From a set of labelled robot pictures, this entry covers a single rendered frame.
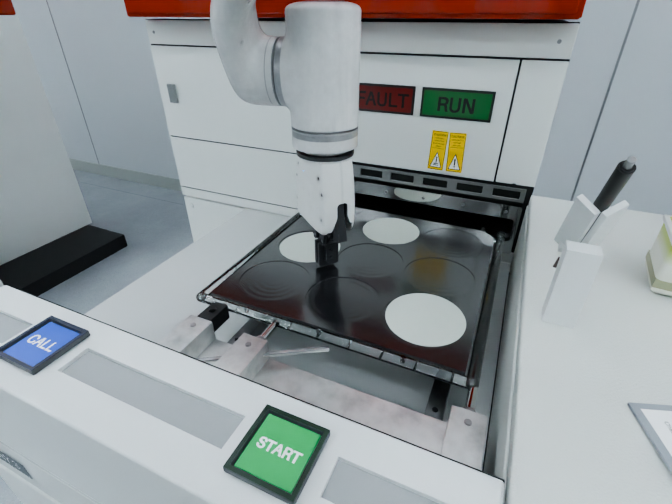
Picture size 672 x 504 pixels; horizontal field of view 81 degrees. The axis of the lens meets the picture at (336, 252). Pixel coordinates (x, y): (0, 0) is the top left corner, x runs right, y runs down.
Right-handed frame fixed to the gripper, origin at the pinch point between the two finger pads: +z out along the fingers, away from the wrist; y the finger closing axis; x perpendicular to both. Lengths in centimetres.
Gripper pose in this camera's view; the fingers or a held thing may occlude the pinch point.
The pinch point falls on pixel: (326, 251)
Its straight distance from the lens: 59.2
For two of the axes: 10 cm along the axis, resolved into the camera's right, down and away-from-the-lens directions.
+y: 4.5, 4.7, -7.6
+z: 0.0, 8.5, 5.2
